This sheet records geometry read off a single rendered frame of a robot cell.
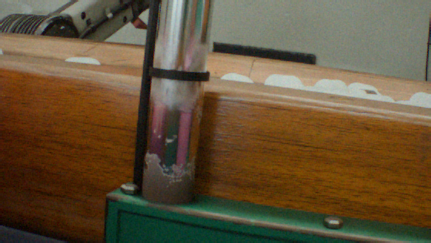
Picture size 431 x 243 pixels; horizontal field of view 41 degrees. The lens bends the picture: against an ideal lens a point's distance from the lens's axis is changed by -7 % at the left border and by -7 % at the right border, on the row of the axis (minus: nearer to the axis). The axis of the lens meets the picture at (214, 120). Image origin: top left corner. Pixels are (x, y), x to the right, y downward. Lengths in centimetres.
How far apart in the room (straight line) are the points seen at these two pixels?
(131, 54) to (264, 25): 192
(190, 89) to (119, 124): 5
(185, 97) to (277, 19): 232
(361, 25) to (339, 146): 226
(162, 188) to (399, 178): 11
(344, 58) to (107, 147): 226
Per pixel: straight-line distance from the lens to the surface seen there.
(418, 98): 52
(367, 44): 252
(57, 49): 73
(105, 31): 115
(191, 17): 25
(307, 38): 255
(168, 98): 26
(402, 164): 27
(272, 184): 28
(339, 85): 51
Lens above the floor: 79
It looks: 8 degrees down
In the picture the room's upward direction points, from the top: 6 degrees clockwise
